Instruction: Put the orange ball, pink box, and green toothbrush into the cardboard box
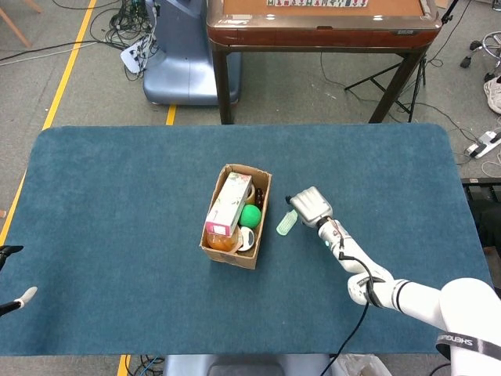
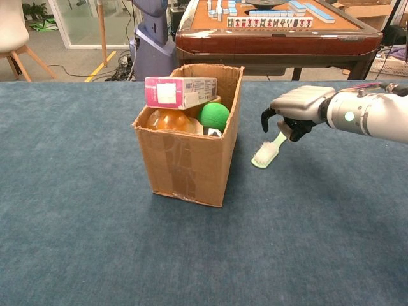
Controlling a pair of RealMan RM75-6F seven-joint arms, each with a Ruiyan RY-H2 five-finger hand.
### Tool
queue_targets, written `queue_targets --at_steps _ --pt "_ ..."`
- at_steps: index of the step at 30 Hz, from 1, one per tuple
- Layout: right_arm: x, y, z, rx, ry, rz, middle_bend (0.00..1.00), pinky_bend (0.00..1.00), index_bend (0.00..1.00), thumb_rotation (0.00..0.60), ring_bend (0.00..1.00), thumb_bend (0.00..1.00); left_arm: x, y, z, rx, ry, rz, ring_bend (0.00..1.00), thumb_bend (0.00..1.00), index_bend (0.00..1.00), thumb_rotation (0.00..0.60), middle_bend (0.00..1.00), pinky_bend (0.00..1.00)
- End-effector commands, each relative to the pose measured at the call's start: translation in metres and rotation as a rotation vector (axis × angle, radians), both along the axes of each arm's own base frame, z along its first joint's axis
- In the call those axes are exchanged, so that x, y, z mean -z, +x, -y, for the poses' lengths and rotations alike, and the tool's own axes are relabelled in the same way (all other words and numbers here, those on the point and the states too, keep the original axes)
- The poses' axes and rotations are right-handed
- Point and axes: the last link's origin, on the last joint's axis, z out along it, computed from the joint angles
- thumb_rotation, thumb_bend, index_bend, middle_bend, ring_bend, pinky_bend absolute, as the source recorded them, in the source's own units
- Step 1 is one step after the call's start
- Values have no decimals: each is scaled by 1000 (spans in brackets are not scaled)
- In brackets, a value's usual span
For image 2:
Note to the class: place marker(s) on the brown mahjong table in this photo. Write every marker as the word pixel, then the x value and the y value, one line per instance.
pixel 239 41

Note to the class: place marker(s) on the white framed glass partition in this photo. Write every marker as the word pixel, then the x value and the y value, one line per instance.
pixel 83 22

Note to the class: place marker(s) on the face-up mahjong tile row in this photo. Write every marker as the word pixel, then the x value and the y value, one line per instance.
pixel 271 23

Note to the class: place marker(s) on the brown cardboard box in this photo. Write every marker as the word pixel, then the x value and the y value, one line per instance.
pixel 185 165

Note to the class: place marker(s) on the potted green plant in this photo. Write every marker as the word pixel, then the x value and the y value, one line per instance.
pixel 35 9

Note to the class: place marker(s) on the wooden pole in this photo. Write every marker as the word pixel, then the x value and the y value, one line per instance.
pixel 102 32

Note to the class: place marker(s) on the green cloth bundle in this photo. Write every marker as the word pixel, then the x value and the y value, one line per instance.
pixel 46 25

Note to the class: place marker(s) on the blue backed mahjong tile row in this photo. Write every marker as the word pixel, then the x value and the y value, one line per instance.
pixel 314 11
pixel 271 13

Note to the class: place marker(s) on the black round dice dome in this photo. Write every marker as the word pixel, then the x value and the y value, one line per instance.
pixel 263 4

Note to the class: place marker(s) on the light green scrub brush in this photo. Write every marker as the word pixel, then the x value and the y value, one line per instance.
pixel 264 156

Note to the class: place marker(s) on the pink white toothpaste carton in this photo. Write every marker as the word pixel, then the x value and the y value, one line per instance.
pixel 178 92

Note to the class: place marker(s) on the white plastic basket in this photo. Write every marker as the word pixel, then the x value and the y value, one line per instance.
pixel 389 67

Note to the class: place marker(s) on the stacked blue mahjong tiles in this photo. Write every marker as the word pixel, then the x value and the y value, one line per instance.
pixel 220 12

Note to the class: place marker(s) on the white chair wooden legs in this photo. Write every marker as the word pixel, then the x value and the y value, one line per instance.
pixel 12 28

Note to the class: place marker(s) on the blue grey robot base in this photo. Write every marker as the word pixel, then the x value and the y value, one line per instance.
pixel 150 63

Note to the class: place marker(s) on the orange translucent ball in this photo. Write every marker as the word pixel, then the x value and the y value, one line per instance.
pixel 169 122

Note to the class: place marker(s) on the purple cloth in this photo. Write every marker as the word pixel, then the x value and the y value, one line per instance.
pixel 400 52

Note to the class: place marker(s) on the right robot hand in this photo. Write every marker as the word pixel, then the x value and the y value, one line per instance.
pixel 303 99

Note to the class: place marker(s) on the yellow packing tape roll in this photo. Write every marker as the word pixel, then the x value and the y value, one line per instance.
pixel 194 112

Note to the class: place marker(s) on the green foam ball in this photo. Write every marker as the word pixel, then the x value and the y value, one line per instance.
pixel 213 116

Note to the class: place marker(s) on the blue table cloth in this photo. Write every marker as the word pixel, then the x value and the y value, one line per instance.
pixel 79 207

